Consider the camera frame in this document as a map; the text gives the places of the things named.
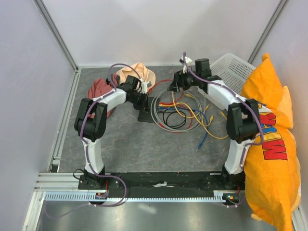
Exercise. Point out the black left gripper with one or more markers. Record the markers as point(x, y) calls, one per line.
point(144, 106)

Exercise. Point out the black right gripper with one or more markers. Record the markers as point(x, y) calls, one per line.
point(179, 77)

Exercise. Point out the black network switch box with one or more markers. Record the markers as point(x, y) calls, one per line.
point(145, 115)

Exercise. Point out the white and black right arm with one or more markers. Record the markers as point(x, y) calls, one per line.
point(243, 123)

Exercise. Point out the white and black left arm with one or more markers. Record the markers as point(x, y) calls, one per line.
point(91, 119)

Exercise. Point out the peach bucket hat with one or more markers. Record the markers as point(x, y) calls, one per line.
point(140, 71)

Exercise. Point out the red crumpled shirt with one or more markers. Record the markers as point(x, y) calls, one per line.
point(101, 87)

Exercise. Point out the white plastic basket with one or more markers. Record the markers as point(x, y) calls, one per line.
point(233, 70)

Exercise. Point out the orange cartoon pillow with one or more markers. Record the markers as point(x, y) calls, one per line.
point(272, 169)

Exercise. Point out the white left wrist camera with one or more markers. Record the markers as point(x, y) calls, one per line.
point(145, 86)

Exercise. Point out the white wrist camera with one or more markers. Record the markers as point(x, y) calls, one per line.
point(186, 62)
point(145, 86)

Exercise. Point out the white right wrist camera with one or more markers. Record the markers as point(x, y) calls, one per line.
point(186, 62)

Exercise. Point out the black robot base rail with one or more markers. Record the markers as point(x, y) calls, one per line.
point(155, 184)

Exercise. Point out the grey slotted cable duct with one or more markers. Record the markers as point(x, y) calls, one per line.
point(216, 197)

